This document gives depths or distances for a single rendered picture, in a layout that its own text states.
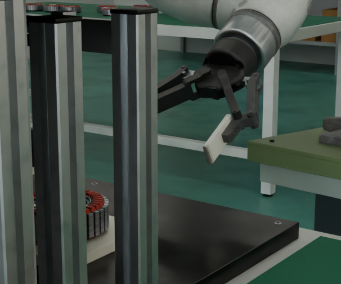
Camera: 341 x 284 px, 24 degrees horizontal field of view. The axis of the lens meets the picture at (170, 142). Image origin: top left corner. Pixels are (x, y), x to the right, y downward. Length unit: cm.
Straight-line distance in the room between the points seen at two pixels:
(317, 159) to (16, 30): 83
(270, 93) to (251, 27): 241
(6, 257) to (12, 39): 15
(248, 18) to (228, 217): 34
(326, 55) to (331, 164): 675
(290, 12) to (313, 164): 25
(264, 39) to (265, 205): 243
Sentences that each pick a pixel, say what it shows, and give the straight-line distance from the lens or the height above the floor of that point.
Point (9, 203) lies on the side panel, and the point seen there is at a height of 93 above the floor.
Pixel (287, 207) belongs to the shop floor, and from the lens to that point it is 362.
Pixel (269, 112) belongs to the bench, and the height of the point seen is 39.
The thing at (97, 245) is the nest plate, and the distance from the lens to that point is 92.
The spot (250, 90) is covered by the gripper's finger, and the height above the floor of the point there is 91.
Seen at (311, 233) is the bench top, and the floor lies 75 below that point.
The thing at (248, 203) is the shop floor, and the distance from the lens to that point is 365.
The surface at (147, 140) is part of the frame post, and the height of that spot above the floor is 94.
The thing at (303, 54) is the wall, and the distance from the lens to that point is 817.
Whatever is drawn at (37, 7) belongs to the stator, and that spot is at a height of 77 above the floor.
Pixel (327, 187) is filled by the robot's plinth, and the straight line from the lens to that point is 136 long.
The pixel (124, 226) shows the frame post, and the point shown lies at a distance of 76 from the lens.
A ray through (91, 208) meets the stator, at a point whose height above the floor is 82.
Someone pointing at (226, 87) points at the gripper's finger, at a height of 91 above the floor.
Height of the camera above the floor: 111
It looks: 13 degrees down
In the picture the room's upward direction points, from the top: straight up
